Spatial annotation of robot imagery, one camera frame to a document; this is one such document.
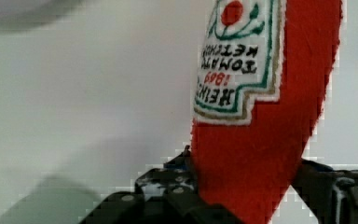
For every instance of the grey round plate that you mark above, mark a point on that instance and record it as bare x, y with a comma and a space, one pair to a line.
21, 15

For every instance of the red plush ketchup bottle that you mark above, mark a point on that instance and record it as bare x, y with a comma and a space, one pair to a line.
261, 84

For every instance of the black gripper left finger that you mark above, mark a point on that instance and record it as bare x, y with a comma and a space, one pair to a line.
166, 195

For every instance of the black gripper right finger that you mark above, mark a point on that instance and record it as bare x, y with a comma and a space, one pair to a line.
331, 195

